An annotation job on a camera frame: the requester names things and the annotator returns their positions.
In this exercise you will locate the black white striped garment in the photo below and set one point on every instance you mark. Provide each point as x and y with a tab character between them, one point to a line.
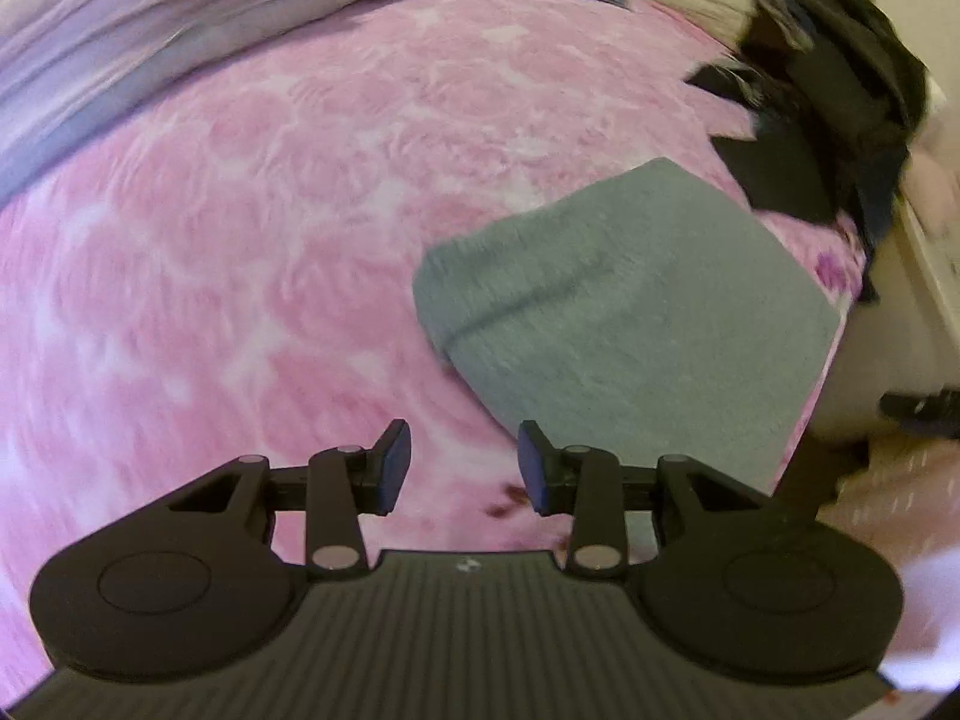
731	84

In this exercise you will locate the blue jeans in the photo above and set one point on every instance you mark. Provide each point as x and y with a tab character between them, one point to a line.
881	195

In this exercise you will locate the grey cotton garment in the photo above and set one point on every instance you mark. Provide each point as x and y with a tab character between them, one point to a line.
637	315

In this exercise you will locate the pink floral blanket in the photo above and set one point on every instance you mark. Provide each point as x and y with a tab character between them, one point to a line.
225	240

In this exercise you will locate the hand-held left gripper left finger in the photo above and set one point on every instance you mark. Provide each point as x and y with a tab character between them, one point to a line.
395	465

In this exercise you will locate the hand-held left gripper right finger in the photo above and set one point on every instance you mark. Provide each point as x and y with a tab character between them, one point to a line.
534	469

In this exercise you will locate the striped pink duvet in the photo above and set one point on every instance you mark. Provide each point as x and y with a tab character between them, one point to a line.
112	37

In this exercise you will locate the pile of black clothes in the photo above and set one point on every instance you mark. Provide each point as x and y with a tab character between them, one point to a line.
825	90

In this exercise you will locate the pink plush cushion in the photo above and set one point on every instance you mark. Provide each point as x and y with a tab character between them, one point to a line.
937	180

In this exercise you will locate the dark slipper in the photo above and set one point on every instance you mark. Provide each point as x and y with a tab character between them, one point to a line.
922	412

